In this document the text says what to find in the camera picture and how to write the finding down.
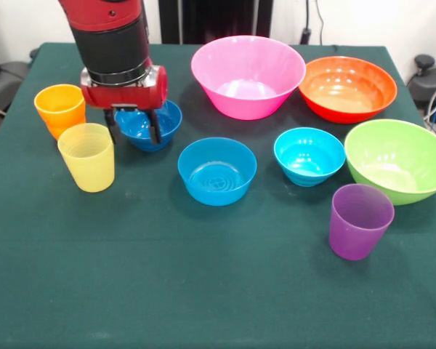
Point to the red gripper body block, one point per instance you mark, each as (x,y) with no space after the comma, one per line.
(127,96)

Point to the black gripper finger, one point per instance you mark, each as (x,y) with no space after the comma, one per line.
(155,131)
(111,125)

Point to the small dark blue bowl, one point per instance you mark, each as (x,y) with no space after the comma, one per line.
(170,125)

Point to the medium blue bowl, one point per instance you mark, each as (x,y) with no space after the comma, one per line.
(218,194)

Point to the large pink bowl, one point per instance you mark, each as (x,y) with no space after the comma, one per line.
(247,72)

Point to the small cyan bowl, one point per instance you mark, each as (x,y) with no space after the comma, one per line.
(309,167)

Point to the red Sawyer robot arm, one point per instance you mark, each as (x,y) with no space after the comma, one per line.
(112,47)

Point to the yellow plastic cup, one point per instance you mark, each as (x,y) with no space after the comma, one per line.
(91,174)

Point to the orange plastic cup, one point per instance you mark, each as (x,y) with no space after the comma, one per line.
(58,112)

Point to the dark green table cloth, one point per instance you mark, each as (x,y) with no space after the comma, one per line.
(203,272)

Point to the large red-orange bowl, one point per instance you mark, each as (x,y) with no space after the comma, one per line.
(349,91)

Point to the purple plastic cup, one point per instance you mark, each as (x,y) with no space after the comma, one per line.
(356,236)

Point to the large lime green bowl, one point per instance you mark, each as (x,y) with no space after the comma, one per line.
(392,163)

